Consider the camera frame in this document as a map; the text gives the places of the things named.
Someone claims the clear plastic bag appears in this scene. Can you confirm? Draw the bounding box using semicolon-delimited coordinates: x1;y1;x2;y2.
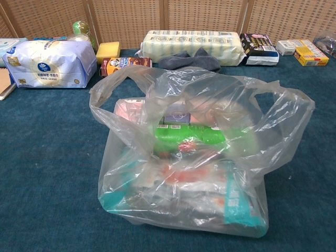
89;65;316;238

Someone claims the small purple box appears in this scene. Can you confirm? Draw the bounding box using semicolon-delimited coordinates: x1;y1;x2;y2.
163;106;192;124

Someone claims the green snack package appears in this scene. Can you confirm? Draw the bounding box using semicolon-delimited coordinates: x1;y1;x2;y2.
154;124;227;153

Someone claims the grey cloth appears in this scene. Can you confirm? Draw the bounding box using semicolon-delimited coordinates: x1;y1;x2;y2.
158;47;222;74

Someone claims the brown chocolate cookie box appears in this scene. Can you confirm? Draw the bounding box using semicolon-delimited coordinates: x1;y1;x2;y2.
101;57;153;78

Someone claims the long cream paper roll pack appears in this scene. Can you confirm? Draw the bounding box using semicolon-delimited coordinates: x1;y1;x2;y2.
139;29;247;67

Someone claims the yellow sponge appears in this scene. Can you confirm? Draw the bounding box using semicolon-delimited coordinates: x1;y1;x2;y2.
96;41;121;65

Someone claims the teal edged white package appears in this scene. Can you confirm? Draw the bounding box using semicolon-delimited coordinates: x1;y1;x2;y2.
101;159;265;228

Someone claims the wooden rattan folding screen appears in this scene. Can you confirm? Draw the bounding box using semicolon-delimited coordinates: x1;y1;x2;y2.
0;0;336;52

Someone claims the black pink snack pack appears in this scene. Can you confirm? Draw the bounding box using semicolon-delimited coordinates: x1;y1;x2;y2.
239;33;280;66

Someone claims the teal table carpet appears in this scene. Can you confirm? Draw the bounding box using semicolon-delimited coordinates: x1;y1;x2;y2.
0;48;336;252

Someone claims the green bottle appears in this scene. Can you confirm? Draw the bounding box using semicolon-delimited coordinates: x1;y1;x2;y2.
72;20;97;49

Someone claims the white blue tissue pack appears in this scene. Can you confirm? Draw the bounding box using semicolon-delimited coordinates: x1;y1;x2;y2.
2;39;98;89

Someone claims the small white box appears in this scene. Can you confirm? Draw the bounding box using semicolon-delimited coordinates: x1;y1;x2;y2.
275;39;298;56

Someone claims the blue cookie box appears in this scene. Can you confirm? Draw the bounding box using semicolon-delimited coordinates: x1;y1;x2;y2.
33;36;68;42

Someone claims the yellow box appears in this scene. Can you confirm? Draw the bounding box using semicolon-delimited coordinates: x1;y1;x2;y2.
288;39;330;67

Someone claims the brown spiral notebook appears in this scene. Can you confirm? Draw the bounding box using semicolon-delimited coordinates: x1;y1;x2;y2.
0;67;17;101

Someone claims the light blue wet wipes pack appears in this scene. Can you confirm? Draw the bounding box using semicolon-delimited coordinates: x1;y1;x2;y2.
0;38;28;67

